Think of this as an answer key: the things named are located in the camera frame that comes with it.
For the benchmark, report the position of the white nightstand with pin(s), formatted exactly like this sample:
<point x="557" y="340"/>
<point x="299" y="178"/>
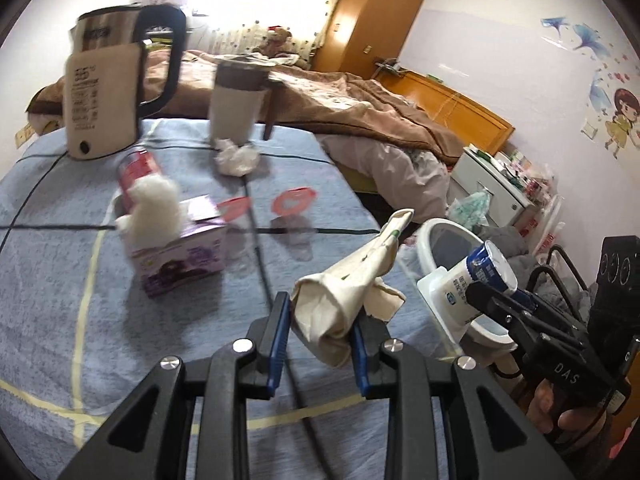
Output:
<point x="508" y="206"/>

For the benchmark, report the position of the green plastic bag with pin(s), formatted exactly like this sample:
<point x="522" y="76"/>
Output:
<point x="470" y="211"/>

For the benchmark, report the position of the wooden wardrobe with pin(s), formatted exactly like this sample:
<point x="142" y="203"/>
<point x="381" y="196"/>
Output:
<point x="364" y="33"/>

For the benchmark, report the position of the white yogurt bottle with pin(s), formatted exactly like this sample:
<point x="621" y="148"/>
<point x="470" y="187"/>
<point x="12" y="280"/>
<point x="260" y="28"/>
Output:
<point x="444" y="291"/>

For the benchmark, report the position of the brown teddy bear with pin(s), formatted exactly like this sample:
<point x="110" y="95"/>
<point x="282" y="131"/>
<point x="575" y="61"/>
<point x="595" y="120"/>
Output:
<point x="274" y="42"/>

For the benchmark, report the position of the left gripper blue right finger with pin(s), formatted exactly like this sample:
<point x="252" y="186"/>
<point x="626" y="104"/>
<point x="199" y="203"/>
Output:
<point x="358" y="350"/>

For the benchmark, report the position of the white tissue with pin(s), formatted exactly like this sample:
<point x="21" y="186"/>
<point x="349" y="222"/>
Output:
<point x="235" y="161"/>
<point x="157" y="216"/>

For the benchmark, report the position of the purple milk carton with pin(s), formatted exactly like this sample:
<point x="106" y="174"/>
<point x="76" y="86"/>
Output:
<point x="198" y="252"/>

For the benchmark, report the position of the white brown lidded mug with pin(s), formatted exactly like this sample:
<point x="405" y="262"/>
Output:
<point x="240" y="85"/>

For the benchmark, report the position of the blue floral curtain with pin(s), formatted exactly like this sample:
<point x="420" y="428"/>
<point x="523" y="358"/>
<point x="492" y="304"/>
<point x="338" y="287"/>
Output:
<point x="237" y="26"/>

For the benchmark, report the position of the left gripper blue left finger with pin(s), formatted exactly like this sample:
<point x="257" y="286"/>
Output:
<point x="276" y="340"/>

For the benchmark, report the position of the brown blanket bed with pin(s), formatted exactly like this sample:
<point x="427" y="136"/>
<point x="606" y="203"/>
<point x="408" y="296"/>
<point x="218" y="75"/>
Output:
<point x="361" y="125"/>

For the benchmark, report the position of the beige paper wrapper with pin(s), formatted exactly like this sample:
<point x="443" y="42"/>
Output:
<point x="325" y="305"/>

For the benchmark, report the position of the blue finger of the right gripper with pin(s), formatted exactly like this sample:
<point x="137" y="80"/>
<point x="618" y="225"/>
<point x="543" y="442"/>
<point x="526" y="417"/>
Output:
<point x="479" y="295"/>

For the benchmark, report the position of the white trash bin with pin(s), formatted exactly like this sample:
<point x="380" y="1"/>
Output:
<point x="452" y="257"/>

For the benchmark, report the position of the right hand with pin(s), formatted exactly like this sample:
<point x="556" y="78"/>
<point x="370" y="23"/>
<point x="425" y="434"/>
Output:
<point x="579" y="425"/>

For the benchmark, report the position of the white steel electric kettle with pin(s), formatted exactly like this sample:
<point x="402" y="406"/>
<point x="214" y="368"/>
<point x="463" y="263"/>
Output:
<point x="103" y="95"/>

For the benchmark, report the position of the clear jelly cup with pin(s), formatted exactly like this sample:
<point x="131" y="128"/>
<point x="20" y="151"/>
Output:
<point x="239" y="247"/>
<point x="290" y="227"/>

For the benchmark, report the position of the wooden headboard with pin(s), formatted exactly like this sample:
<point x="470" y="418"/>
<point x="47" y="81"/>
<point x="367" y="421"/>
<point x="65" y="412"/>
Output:
<point x="471" y="122"/>

